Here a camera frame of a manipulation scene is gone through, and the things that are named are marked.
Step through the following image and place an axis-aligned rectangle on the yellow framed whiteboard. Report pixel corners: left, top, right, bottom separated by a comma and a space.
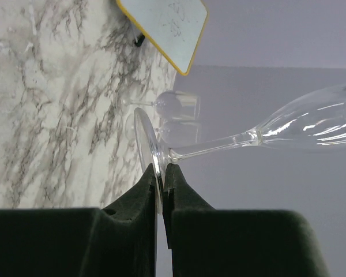
116, 0, 209, 76

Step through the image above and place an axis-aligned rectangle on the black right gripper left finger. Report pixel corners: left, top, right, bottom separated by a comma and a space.
0, 166, 156, 276

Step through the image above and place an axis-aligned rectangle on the clear wine glass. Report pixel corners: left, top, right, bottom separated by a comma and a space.
133, 84, 346, 213
125, 114, 202, 145
119, 90, 201, 121

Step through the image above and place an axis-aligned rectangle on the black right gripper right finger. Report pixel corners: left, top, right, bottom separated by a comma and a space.
163, 164, 330, 276

